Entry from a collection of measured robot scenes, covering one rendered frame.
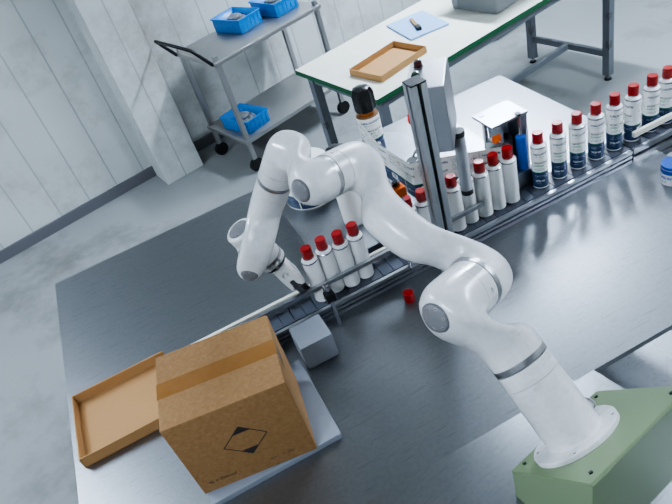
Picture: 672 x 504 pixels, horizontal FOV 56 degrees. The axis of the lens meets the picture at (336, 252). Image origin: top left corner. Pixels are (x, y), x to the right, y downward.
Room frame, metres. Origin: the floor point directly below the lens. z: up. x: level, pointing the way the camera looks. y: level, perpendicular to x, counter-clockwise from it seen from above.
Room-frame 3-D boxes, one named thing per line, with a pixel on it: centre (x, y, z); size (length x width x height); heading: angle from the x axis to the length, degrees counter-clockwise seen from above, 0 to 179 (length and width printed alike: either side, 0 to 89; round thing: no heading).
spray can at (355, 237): (1.52, -0.07, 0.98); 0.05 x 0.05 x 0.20
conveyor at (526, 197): (1.56, -0.24, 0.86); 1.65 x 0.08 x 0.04; 102
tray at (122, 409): (1.34, 0.73, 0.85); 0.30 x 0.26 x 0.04; 102
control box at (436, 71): (1.50, -0.36, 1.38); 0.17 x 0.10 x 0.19; 158
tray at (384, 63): (3.15, -0.58, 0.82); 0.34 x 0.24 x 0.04; 120
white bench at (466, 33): (3.54, -1.13, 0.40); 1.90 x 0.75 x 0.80; 114
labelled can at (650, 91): (1.76, -1.16, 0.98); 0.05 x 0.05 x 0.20
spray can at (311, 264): (1.48, 0.08, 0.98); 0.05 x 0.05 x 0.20
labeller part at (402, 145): (2.18, -0.28, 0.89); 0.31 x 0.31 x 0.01
